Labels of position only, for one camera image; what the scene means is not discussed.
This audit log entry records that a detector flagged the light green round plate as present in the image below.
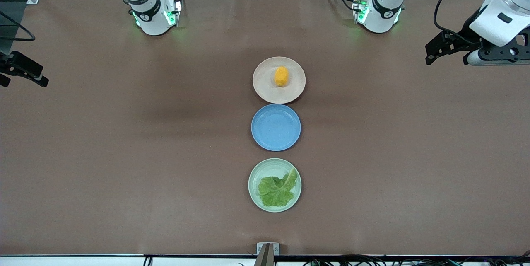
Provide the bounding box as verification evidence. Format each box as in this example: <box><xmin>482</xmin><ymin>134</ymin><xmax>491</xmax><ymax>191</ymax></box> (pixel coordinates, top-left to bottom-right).
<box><xmin>248</xmin><ymin>158</ymin><xmax>302</xmax><ymax>213</ymax></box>

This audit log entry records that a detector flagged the blue round plate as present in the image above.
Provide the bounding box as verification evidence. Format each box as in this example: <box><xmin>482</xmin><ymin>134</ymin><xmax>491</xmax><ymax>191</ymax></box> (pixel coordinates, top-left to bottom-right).
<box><xmin>251</xmin><ymin>104</ymin><xmax>301</xmax><ymax>152</ymax></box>

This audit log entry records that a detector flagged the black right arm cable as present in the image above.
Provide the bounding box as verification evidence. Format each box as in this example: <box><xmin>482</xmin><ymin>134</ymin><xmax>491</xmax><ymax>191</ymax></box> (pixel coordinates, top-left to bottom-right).
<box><xmin>0</xmin><ymin>11</ymin><xmax>36</xmax><ymax>42</ymax></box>

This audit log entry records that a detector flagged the green lettuce leaf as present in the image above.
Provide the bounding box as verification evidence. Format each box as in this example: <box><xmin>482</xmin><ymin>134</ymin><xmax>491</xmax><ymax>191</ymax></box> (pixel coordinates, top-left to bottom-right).
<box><xmin>258</xmin><ymin>168</ymin><xmax>299</xmax><ymax>208</ymax></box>

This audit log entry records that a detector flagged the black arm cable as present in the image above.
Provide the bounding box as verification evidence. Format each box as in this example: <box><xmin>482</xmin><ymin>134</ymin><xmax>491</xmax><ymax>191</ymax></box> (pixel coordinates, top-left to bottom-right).
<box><xmin>0</xmin><ymin>11</ymin><xmax>36</xmax><ymax>42</ymax></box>
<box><xmin>433</xmin><ymin>0</ymin><xmax>483</xmax><ymax>45</ymax></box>

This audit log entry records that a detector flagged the table cover cloth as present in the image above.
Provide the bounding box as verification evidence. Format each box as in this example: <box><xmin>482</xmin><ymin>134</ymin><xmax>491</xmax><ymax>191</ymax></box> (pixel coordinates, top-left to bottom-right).
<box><xmin>0</xmin><ymin>0</ymin><xmax>530</xmax><ymax>257</ymax></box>

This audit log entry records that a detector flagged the grey metal bracket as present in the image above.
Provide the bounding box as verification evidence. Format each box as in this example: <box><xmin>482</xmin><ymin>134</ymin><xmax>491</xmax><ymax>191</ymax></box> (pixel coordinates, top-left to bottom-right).
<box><xmin>256</xmin><ymin>242</ymin><xmax>280</xmax><ymax>266</ymax></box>

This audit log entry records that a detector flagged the pink round plate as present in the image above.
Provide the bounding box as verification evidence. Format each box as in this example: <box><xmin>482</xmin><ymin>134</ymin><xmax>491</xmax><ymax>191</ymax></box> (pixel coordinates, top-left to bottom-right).
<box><xmin>253</xmin><ymin>57</ymin><xmax>306</xmax><ymax>104</ymax></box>

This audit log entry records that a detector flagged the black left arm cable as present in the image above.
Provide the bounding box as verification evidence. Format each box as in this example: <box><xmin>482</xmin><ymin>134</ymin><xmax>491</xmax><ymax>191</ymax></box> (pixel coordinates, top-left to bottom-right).
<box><xmin>433</xmin><ymin>0</ymin><xmax>483</xmax><ymax>45</ymax></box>

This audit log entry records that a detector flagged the yellow lemon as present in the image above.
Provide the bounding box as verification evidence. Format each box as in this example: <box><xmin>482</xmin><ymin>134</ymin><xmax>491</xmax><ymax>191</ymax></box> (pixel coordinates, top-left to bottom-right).
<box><xmin>274</xmin><ymin>66</ymin><xmax>289</xmax><ymax>87</ymax></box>

